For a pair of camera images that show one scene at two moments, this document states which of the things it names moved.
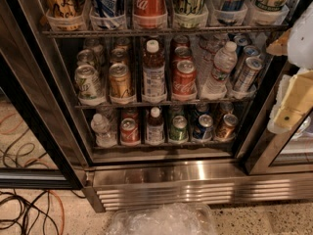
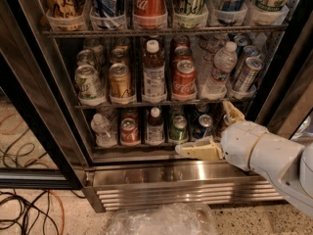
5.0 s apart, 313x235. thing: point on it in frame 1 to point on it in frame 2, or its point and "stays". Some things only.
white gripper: (302, 40) to (239, 142)
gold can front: (119, 80) stays
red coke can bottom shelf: (130, 134) stays
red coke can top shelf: (149, 7) stays
